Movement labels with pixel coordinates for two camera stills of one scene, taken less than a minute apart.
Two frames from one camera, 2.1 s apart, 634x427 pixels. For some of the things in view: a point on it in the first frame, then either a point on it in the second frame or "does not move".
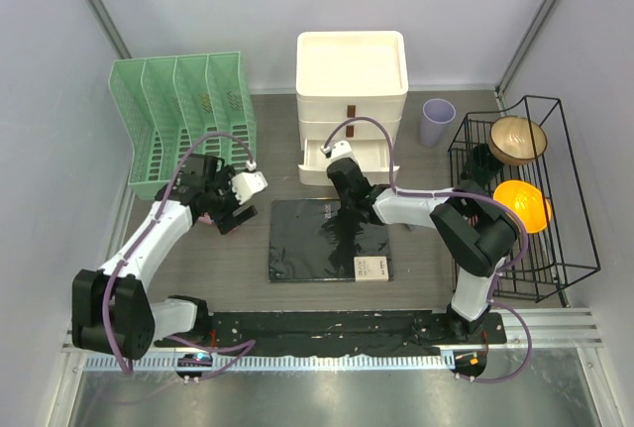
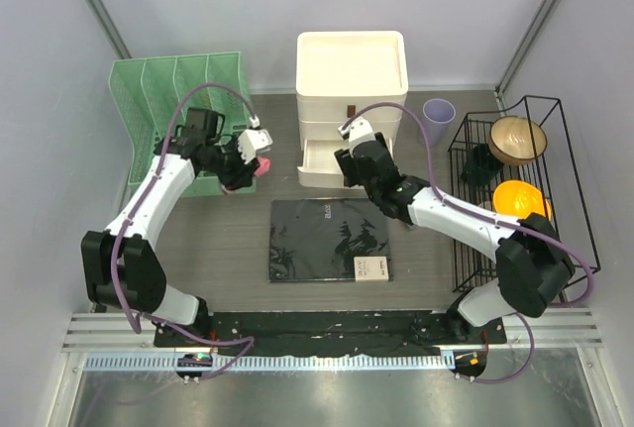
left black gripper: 222,179 to 243,174
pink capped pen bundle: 206,219 to 264,166
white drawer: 350,130 does not move
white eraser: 370,268 does not move
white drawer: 342,107 does not move
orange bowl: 528,201 does not move
